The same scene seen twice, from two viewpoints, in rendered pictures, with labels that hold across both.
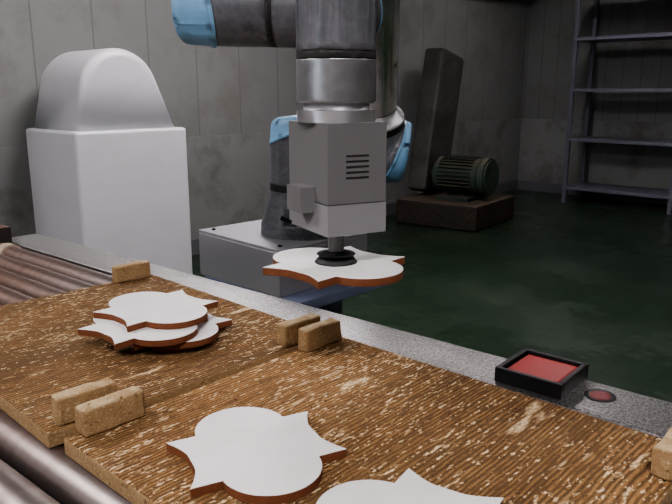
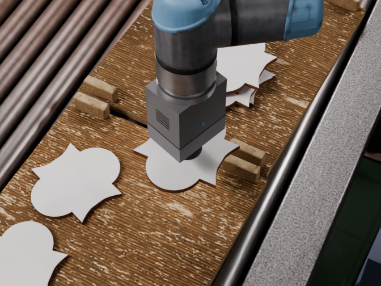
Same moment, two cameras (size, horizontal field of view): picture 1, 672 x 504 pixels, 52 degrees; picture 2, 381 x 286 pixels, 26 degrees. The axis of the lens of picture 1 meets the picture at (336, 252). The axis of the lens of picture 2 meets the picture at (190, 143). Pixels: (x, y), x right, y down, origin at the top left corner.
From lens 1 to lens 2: 1.12 m
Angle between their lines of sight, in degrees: 70
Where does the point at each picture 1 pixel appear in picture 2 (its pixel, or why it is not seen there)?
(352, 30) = (160, 51)
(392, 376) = (198, 228)
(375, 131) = (172, 112)
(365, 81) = (169, 83)
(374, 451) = (92, 236)
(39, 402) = (109, 67)
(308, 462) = (63, 208)
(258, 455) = (66, 185)
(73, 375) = (147, 64)
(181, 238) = not seen: outside the picture
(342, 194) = (155, 124)
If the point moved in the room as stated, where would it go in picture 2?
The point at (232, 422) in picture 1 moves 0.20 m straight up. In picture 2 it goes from (98, 162) to (85, 76)
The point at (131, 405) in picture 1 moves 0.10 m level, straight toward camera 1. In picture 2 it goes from (97, 111) to (41, 139)
